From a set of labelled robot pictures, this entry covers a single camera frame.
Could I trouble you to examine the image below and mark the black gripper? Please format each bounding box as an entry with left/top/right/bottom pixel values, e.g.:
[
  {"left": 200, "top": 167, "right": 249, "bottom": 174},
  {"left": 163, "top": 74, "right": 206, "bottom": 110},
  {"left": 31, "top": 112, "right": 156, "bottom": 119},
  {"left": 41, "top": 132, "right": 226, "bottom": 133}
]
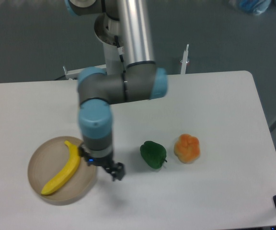
[{"left": 78, "top": 143, "right": 126, "bottom": 181}]

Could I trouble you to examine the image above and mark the yellow banana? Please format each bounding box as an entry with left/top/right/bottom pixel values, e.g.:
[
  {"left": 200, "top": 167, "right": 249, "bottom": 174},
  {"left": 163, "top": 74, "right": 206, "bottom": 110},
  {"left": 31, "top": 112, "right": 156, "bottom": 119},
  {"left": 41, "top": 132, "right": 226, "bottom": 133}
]
[{"left": 41, "top": 140, "right": 81, "bottom": 196}]

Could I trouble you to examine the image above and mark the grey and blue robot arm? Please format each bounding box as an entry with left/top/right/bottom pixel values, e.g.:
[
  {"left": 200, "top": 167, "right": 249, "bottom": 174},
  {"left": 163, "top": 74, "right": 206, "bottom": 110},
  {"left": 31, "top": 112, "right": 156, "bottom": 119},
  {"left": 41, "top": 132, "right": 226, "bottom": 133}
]
[{"left": 65, "top": 0, "right": 168, "bottom": 180}]

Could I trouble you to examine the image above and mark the beige round plate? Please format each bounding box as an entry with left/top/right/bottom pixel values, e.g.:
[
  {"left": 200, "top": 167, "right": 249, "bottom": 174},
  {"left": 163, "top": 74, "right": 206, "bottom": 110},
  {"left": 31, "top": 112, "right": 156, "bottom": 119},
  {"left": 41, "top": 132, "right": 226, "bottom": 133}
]
[{"left": 27, "top": 136, "right": 97, "bottom": 205}]

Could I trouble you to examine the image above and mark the green bell pepper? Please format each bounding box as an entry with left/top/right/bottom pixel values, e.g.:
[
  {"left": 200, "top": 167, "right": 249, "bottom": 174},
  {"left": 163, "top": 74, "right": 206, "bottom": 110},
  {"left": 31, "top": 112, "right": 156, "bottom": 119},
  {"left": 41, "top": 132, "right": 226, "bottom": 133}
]
[{"left": 139, "top": 140, "right": 167, "bottom": 170}]

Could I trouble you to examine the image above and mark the orange bell pepper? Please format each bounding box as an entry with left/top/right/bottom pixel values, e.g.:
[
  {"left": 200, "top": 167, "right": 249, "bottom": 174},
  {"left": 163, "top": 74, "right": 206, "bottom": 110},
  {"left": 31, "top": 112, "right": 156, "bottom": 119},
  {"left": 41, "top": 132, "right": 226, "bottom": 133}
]
[{"left": 174, "top": 134, "right": 201, "bottom": 163}]

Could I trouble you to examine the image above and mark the blue plastic bag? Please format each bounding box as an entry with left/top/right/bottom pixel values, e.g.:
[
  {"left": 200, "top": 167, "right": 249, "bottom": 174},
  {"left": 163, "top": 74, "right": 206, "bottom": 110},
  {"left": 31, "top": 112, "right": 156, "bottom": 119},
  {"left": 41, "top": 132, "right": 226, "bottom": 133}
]
[{"left": 228, "top": 0, "right": 276, "bottom": 16}]

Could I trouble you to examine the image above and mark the white metal bracket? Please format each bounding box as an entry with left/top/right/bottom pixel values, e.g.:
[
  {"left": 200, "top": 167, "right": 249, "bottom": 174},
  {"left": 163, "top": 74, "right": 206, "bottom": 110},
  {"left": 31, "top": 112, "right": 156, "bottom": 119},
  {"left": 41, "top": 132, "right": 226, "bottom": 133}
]
[{"left": 63, "top": 64, "right": 106, "bottom": 80}]

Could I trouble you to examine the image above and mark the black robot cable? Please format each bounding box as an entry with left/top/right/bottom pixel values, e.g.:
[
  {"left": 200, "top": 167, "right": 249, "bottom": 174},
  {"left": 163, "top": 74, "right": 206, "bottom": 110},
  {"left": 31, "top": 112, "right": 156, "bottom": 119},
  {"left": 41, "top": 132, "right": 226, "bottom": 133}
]
[{"left": 114, "top": 35, "right": 128, "bottom": 72}]

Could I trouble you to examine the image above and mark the white upright post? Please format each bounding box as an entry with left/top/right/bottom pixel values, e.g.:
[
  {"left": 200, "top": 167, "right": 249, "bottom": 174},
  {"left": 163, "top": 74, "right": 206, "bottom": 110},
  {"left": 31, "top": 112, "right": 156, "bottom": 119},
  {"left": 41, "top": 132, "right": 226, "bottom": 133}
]
[{"left": 180, "top": 44, "right": 190, "bottom": 75}]

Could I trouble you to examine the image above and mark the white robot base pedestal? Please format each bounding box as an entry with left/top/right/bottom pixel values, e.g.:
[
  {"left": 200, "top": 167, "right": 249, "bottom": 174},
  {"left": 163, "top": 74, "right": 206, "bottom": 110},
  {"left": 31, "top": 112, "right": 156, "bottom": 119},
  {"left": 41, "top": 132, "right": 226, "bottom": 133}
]
[{"left": 94, "top": 13, "right": 125, "bottom": 75}]

